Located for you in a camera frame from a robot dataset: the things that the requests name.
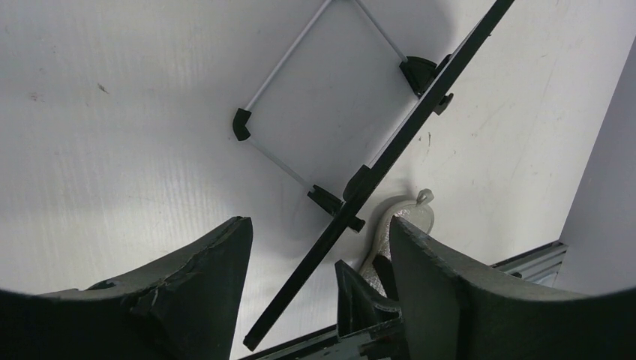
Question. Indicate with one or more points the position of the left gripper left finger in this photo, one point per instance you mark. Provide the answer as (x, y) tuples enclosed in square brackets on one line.
[(183, 305)]

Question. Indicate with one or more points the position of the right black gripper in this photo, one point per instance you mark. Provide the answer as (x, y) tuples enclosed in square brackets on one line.
[(368, 326)]

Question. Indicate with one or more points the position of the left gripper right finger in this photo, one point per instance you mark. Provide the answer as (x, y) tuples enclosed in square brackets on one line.
[(455, 307)]

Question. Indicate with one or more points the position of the silver mesh sponge eraser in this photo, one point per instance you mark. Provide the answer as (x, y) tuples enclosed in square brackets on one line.
[(377, 268)]

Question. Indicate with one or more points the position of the aluminium frame rail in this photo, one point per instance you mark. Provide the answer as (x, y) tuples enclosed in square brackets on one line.
[(539, 266)]

